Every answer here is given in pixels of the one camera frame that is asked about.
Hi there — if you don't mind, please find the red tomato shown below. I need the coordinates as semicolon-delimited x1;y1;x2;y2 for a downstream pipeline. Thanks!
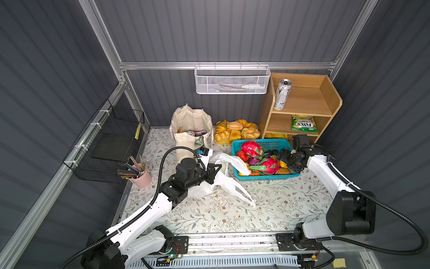
236;150;249;163

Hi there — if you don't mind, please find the wooden shelf unit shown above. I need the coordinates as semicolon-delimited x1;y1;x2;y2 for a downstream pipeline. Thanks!
258;73;343;143

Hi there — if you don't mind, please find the purple Fox's candy bag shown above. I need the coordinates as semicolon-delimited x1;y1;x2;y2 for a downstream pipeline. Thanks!
194;130;207;137

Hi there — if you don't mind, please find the green Fox's candy bag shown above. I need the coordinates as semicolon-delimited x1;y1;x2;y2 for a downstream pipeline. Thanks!
291;114;318;133

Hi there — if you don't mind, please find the yellow bread tray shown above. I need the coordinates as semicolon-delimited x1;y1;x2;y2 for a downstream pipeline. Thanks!
214;119;261;145

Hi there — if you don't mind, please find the upper pink dragon fruit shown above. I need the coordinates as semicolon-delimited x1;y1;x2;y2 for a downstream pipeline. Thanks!
241;140;263;159

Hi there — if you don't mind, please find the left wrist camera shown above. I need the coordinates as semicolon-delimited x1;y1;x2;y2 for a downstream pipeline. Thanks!
197;146;213;167

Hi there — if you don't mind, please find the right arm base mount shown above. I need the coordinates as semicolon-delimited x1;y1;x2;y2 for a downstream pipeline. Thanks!
275;233;316;252

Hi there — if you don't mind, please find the white wire wall basket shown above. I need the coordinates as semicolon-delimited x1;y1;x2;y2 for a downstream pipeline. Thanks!
194;63;271;95

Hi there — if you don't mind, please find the white plastic grocery bag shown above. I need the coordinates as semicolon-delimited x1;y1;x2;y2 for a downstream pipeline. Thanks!
188;150;256;207

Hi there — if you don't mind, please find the cream canvas tote bag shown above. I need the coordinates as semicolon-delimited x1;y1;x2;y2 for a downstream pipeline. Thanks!
169;104;213;150

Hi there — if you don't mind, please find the lower pink dragon fruit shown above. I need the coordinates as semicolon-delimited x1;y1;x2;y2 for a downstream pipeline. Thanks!
249;158;281;175

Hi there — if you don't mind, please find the floral table mat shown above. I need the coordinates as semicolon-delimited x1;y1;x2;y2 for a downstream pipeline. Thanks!
115;128;332;234

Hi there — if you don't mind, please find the left silver drink can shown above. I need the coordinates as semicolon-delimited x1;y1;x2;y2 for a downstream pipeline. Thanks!
274;79;292;111

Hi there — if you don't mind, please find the purple onion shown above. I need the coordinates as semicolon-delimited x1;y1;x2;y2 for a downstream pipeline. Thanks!
247;158;260;166

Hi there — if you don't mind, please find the teal plastic basket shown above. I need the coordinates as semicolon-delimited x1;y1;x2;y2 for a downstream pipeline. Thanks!
231;138;300;182

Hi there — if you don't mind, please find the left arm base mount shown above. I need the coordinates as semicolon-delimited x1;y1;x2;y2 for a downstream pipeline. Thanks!
157;235;190;256

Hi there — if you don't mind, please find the pink pencil cup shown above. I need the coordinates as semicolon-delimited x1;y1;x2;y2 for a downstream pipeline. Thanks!
116;155;152;189

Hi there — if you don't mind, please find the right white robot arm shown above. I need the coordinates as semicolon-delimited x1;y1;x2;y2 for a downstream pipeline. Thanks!
274;134;429;256

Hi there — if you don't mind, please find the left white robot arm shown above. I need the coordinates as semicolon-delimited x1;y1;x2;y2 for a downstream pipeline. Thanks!
61;147;222;269

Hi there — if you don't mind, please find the black wire wall basket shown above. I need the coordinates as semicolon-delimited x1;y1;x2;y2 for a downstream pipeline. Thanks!
63;102;146;183

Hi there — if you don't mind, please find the pink dragon fruit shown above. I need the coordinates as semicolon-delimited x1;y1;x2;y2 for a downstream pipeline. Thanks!
249;158;281;175
241;140;263;159

